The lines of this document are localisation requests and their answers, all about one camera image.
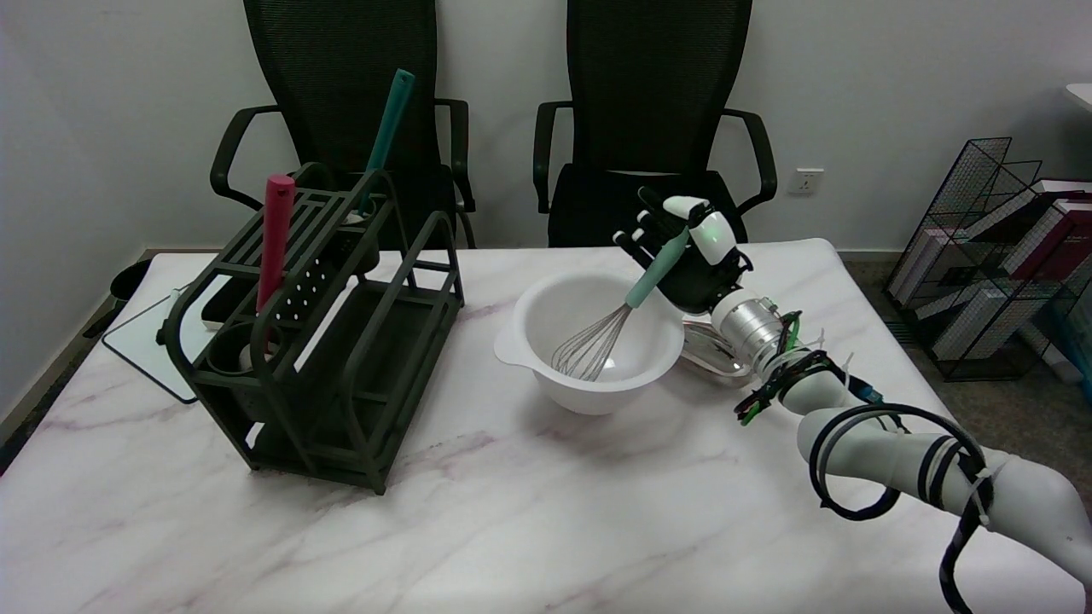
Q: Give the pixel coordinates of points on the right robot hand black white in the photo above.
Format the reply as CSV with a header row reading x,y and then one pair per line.
x,y
704,269

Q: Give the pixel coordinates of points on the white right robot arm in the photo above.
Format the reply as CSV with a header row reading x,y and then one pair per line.
x,y
887,452

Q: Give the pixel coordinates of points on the stainless steel scoop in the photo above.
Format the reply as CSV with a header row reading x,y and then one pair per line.
x,y
708,351

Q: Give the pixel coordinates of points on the white mixing bowl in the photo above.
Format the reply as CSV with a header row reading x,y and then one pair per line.
x,y
597,394

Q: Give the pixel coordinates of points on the black mesh office chair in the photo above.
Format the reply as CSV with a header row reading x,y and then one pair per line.
x,y
341,77
648,85

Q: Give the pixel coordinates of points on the maroon book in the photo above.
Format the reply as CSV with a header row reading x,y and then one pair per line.
x,y
1062,243

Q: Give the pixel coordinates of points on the dark green dish rack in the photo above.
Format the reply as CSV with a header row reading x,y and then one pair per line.
x,y
341,375

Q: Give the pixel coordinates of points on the white side table corner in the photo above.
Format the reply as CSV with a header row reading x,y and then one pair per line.
x,y
1082,94

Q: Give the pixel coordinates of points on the white board with black edge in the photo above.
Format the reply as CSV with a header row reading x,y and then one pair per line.
x,y
145,350

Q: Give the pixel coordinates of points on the black waste bin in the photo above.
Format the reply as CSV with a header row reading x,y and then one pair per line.
x,y
130,280

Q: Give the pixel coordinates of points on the white wall socket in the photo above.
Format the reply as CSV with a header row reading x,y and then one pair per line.
x,y
804,181

